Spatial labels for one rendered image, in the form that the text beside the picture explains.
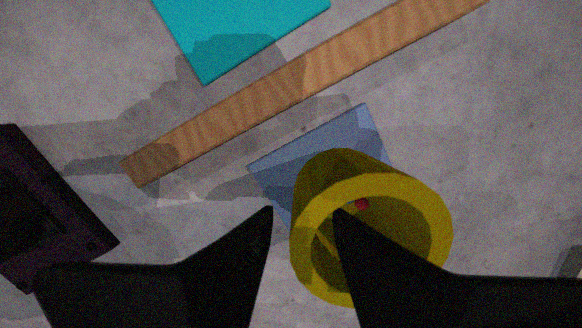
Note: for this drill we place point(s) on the orange wooden flat bar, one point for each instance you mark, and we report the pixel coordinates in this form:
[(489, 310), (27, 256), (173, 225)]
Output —
[(357, 47)]

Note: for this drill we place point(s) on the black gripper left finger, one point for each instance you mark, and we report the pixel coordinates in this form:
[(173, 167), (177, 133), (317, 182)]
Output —
[(215, 287)]

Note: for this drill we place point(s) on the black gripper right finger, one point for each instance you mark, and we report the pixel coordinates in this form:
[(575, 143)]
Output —
[(392, 287)]

